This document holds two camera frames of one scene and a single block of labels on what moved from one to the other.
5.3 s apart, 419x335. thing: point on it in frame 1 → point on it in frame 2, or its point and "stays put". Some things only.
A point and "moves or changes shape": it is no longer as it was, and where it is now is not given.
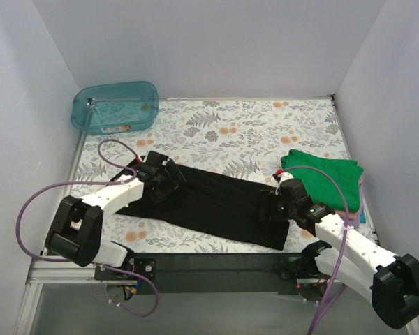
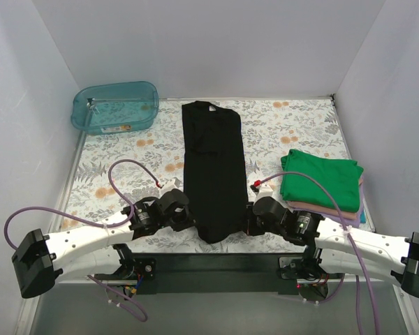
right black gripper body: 270,204 → 251,223
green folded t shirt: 346,173 stays put
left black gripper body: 168,176 → 187,220
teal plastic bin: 114,107 stays put
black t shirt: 220,206 moves or changes shape
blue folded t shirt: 363,216 stays put
